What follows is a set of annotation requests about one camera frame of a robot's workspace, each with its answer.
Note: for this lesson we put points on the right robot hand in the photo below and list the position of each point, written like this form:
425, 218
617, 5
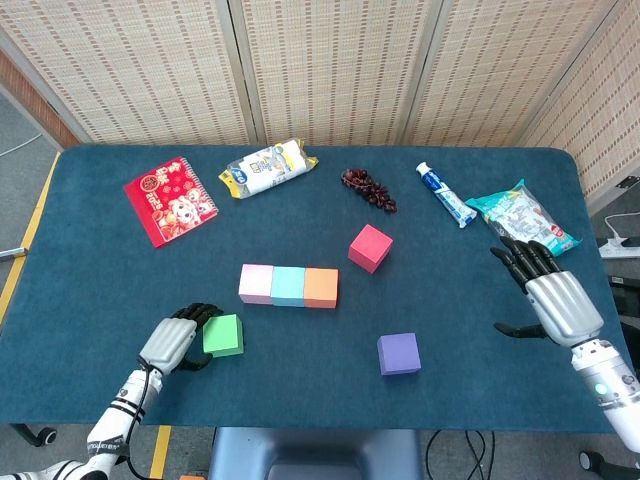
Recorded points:
565, 310

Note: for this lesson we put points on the green foam cube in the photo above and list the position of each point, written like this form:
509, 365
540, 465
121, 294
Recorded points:
225, 336

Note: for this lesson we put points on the purple foam cube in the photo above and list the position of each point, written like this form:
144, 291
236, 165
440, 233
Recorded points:
398, 354

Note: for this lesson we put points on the white tissue pack yellow ends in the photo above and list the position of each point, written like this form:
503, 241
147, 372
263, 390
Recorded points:
267, 170

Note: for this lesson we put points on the orange foam cube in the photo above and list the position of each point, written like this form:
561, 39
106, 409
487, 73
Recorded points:
321, 288

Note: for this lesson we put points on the white power strip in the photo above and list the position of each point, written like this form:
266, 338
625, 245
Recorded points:
620, 248

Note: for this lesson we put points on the red foam cube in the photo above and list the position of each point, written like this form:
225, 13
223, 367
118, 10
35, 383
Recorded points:
370, 247

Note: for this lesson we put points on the teal snack bag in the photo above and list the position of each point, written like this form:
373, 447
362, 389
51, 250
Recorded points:
520, 215

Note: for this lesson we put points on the bamboo folding screen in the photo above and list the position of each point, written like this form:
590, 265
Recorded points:
325, 70

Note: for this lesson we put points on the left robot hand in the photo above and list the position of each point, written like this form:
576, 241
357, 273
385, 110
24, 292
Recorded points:
167, 345

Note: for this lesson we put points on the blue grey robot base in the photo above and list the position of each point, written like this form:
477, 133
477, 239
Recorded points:
315, 450

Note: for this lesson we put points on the red spiral calendar booklet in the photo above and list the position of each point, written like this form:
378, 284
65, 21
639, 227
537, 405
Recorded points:
170, 202

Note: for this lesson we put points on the white blue toothpaste tube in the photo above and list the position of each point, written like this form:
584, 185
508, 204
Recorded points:
447, 197

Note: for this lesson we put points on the grey metal bar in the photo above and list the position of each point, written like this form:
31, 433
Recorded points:
12, 254

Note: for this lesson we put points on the dark red grape bunch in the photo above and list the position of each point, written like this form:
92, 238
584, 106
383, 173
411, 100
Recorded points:
370, 190

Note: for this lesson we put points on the light blue foam cube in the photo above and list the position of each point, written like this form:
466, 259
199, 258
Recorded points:
288, 286

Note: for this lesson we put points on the blue felt table cover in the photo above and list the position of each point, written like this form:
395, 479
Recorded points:
300, 390

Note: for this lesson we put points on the black equipment box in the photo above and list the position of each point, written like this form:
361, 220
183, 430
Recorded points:
627, 300

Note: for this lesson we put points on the pink foam cube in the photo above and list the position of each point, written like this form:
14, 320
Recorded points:
255, 284

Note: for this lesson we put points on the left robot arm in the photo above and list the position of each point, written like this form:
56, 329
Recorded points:
120, 420

